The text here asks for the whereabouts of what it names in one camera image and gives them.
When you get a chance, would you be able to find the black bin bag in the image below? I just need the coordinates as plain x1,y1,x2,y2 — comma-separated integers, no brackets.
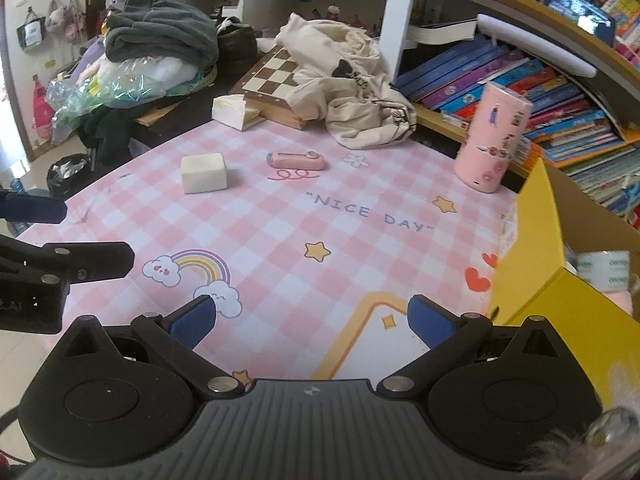
47,154,93,198

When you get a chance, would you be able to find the dark green cloth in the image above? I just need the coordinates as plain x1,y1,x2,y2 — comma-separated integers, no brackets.
77,107,133,166

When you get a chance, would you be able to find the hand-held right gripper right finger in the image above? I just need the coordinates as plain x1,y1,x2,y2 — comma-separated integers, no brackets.
376,295,568,401

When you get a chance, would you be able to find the pink handheld device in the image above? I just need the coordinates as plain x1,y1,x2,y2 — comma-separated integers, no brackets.
266,150,325,172

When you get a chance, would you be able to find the white shelf unit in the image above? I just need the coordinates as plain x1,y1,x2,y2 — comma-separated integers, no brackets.
112,0,426,81

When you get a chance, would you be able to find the dark brown bag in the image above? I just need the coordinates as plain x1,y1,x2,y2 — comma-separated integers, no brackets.
215,22,261,68

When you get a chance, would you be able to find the pink printed tumbler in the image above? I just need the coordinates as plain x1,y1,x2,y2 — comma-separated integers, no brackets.
454,81,535,195

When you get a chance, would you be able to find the cream tissue pack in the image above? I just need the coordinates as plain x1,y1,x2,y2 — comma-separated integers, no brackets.
211,94,266,132

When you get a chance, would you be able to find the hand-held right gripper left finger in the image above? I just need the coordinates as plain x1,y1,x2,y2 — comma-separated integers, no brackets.
55,295,246,401

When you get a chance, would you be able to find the blue picture box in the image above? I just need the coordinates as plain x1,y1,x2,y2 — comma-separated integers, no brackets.
542,0,618,46

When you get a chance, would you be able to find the red backpack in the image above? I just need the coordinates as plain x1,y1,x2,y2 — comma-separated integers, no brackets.
32,75,56,141

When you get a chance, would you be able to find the wooden board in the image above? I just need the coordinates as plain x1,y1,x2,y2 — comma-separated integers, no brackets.
137,102,182,128

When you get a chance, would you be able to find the pink checked table mat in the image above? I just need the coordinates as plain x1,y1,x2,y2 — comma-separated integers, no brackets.
12,110,521,386

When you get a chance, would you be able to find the pink plush backpack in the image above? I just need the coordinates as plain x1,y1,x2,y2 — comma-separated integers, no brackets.
47,0,83,41

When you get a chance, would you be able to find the wooden bookshelf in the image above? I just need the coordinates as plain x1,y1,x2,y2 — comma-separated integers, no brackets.
415,0,640,181

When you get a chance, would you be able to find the iridescent plastic wrap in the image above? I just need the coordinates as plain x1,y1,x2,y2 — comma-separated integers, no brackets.
45,57,216,141

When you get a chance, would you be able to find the beige cloth bag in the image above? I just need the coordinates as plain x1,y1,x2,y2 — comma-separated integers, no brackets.
275,12,418,151

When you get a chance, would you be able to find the thick dark-covered book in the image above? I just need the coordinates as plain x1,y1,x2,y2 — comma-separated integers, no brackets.
407,19,478,46

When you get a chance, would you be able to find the black tote bag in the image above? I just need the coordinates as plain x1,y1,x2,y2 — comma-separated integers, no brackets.
16,7,47,51

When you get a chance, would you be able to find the grey fluffy item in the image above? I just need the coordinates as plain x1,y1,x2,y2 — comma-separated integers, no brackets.
520,360,640,480

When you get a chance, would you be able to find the clear tape roll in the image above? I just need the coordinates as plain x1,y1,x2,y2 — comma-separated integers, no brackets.
575,251,632,293

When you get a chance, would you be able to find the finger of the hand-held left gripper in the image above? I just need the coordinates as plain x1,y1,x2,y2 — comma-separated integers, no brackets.
0,190,67,226
0,234,135,286

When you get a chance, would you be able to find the grey folded cloth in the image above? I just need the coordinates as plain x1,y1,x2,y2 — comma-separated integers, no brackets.
105,0,220,66

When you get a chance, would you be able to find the yellow cardboard box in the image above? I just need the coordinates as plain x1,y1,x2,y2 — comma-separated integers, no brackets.
487,159,640,411

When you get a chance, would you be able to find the white flat board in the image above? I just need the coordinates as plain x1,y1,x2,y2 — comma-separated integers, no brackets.
477,14,598,78

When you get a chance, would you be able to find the cream rectangular block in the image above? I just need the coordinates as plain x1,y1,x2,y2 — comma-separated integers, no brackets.
181,152,228,195

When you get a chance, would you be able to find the stack of colourful books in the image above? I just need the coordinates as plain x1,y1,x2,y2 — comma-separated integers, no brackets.
397,35,640,211

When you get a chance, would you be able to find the wooden chessboard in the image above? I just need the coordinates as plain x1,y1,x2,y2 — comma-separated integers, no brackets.
242,45,311,131

